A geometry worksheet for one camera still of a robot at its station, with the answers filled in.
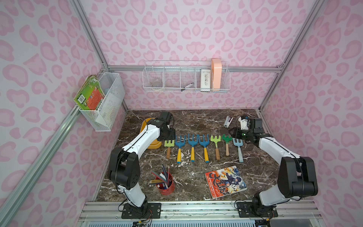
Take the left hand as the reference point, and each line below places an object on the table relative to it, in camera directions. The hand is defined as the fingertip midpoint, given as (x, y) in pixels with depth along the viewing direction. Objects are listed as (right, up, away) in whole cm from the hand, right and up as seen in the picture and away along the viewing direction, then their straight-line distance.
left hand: (170, 134), depth 90 cm
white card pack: (+22, +35, +1) cm, 41 cm away
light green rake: (-2, -8, +8) cm, 12 cm away
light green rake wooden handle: (+31, -5, +11) cm, 33 cm away
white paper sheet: (-34, +14, -8) cm, 38 cm away
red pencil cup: (0, -26, -18) cm, 32 cm away
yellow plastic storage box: (-9, -7, +3) cm, 11 cm away
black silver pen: (+9, +30, +3) cm, 32 cm away
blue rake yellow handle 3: (+23, -7, +9) cm, 26 cm away
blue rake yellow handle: (+6, -8, +9) cm, 14 cm away
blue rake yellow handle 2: (+15, -7, +10) cm, 19 cm away
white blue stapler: (+43, +9, +20) cm, 48 cm away
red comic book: (+33, -27, -8) cm, 43 cm away
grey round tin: (-10, +33, +6) cm, 35 cm away
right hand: (+40, +3, +2) cm, 40 cm away
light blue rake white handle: (+46, -8, +8) cm, 48 cm away
